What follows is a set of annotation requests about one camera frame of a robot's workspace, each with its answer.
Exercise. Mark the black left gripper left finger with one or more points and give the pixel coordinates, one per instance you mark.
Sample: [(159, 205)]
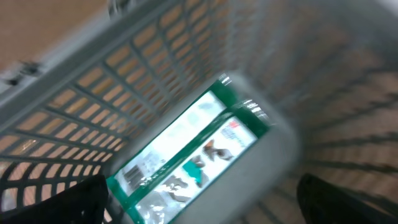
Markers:
[(83, 203)]

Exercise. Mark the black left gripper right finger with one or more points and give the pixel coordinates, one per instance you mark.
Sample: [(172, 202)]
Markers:
[(323, 203)]

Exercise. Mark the green 3M product package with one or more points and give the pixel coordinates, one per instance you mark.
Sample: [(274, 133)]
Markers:
[(160, 180)]

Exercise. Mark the grey plastic mesh basket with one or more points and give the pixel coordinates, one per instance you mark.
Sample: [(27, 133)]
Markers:
[(323, 72)]

